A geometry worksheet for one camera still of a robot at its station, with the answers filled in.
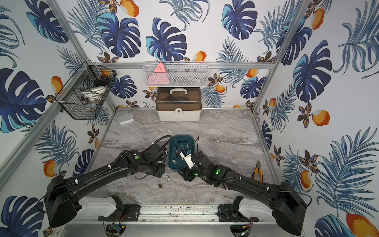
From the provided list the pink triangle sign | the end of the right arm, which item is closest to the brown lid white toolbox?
the pink triangle sign

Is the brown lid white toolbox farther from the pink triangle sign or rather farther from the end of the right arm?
the end of the right arm

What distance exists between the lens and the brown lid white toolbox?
3.34 ft

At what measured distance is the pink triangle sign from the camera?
900 millimetres

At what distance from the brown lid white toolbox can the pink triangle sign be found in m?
0.11
